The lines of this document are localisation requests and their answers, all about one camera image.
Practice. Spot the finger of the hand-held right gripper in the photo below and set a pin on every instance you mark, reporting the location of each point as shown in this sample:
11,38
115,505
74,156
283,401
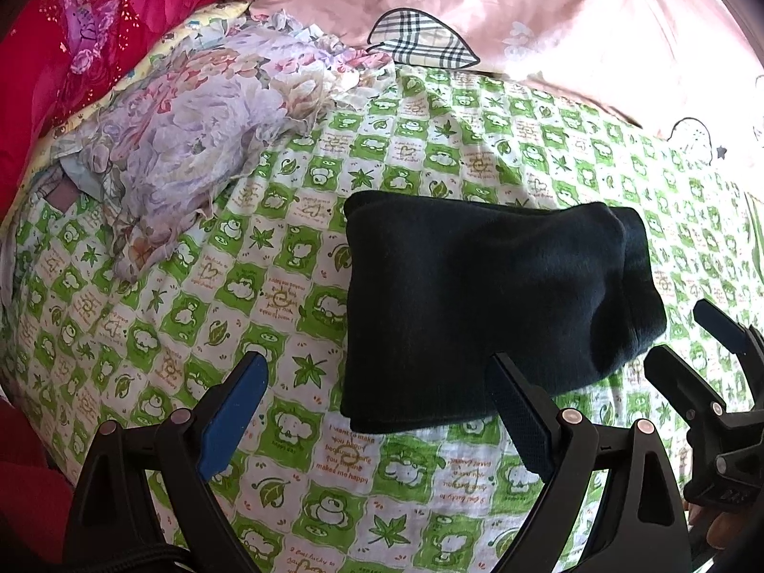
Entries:
680,382
722,322

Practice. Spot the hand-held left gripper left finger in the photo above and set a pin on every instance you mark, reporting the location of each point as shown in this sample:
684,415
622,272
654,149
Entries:
233,418

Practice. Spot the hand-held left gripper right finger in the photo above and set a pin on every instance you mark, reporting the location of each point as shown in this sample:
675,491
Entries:
525,424

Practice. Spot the dark navy pants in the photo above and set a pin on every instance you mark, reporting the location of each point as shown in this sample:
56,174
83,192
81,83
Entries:
489,298

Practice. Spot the person's right hand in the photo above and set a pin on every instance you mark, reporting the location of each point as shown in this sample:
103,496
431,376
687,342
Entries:
719,534

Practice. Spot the green frog printed bedsheet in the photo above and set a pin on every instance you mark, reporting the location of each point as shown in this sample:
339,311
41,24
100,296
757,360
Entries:
179,340

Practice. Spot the person's red clothing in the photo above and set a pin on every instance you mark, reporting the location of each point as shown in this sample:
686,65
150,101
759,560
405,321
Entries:
30,489

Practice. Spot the lavender floral cloth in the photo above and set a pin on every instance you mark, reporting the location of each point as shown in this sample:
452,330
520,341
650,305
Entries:
197,131

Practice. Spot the pink quilt with plaid leaf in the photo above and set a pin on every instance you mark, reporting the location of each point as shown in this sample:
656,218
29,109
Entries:
537,12

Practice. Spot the red floral blanket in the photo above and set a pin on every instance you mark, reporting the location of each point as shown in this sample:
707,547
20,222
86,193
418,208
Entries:
59,71

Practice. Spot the pale yellow printed cloth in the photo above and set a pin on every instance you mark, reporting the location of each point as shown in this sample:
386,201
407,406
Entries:
197,21

